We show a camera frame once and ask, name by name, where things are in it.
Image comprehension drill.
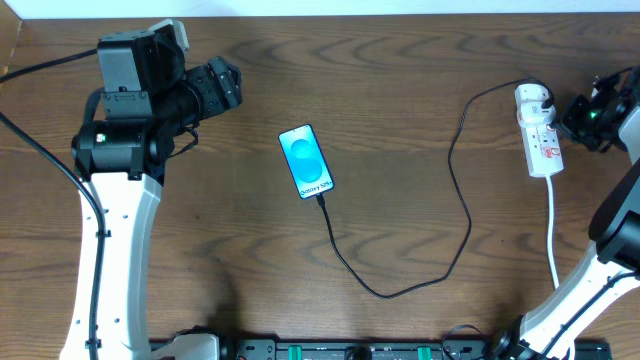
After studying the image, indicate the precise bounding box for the black charging cable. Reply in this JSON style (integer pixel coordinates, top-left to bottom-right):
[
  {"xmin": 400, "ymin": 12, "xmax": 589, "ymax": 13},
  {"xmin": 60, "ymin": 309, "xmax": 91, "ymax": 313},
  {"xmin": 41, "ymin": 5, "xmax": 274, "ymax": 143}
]
[{"xmin": 314, "ymin": 77, "xmax": 556, "ymax": 300}]

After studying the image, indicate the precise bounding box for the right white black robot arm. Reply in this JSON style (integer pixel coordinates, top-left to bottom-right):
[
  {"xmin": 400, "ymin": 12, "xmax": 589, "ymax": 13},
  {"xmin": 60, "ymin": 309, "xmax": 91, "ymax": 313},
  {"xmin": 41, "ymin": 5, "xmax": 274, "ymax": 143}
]
[{"xmin": 485, "ymin": 66, "xmax": 639, "ymax": 359}]

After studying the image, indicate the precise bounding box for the white power strip cord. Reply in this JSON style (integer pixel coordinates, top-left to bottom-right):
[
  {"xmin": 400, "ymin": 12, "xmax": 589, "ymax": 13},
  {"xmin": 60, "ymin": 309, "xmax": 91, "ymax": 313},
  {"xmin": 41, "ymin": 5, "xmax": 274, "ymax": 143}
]
[{"xmin": 544, "ymin": 174, "xmax": 577, "ymax": 360}]

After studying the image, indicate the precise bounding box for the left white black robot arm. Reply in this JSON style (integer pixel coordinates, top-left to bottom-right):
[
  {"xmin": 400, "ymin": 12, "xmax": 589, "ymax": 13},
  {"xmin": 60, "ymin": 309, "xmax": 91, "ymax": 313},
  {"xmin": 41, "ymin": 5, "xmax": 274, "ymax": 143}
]
[{"xmin": 60, "ymin": 19, "xmax": 242, "ymax": 359}]

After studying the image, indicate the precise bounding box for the blue Galaxy smartphone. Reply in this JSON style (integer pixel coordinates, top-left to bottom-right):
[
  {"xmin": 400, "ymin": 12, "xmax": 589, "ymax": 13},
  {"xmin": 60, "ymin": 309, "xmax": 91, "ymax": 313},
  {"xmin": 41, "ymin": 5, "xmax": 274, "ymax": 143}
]
[{"xmin": 278, "ymin": 124, "xmax": 335, "ymax": 199}]

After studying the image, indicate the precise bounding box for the white power strip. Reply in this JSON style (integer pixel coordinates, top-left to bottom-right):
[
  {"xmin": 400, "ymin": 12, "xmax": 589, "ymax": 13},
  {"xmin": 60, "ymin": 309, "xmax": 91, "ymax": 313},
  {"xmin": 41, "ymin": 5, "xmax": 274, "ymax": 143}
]
[{"xmin": 521, "ymin": 124, "xmax": 564, "ymax": 178}]

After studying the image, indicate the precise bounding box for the white charger adapter plug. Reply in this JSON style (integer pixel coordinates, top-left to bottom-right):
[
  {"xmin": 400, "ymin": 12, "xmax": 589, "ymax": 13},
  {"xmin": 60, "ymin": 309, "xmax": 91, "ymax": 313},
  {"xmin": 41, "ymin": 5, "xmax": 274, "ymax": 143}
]
[{"xmin": 514, "ymin": 83, "xmax": 556, "ymax": 128}]

